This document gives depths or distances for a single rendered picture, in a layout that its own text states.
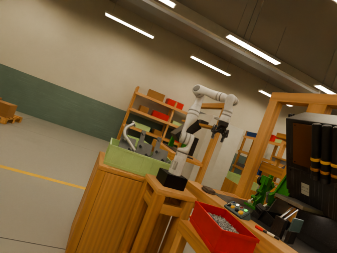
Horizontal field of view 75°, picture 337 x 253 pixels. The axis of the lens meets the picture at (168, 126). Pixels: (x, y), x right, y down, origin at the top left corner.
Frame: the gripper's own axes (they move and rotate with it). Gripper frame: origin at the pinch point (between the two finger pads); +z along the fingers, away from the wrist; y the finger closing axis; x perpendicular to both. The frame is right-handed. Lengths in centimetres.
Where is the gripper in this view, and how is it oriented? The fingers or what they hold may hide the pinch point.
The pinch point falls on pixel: (216, 139)
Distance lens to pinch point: 165.5
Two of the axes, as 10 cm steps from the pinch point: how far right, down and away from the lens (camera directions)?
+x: -4.3, -1.6, 8.9
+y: 8.3, 3.2, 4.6
